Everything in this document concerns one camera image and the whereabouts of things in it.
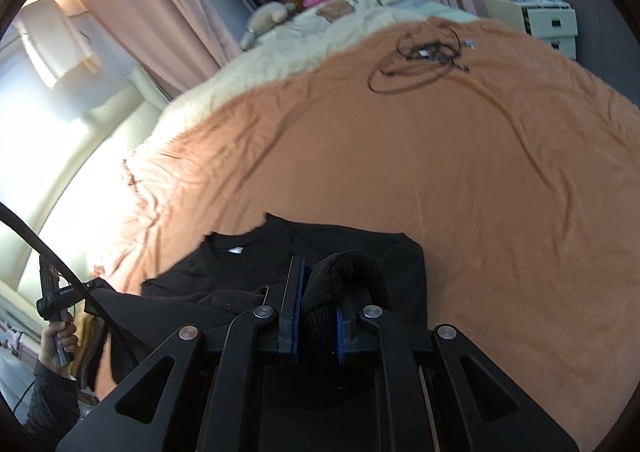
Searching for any cream plush toy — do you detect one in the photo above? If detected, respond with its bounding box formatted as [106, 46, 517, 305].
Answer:
[240, 1, 297, 51]

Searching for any black coiled cable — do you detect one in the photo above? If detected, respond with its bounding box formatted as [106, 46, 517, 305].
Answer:
[367, 22, 474, 96]

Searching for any black long sleeve shirt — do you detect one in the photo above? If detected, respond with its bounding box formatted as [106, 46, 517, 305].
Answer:
[82, 212, 429, 413]

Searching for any white hanging garment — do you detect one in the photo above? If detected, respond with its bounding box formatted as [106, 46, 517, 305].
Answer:
[12, 0, 104, 91]

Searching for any person's left forearm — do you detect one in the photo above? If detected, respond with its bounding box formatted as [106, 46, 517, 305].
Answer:
[19, 358, 84, 439]

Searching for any person's left hand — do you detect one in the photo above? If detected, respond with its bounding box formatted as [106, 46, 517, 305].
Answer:
[38, 318, 82, 369]

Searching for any orange bed blanket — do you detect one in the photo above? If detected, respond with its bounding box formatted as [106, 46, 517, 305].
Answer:
[85, 15, 640, 452]

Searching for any cream upholstered headboard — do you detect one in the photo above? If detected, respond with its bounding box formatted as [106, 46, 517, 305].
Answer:
[0, 67, 172, 294]

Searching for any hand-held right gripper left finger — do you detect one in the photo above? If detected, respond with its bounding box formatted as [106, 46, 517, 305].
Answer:
[55, 256, 307, 452]

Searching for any cream duvet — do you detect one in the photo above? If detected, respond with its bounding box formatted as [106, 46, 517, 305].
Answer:
[150, 0, 482, 134]

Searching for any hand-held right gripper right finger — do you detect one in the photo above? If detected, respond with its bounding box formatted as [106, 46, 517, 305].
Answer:
[334, 287, 581, 452]

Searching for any white nightstand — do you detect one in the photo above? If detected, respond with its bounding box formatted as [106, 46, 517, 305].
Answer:
[482, 0, 581, 58]

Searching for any brown teddy bear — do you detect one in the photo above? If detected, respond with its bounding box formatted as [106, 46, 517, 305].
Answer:
[317, 0, 359, 24]

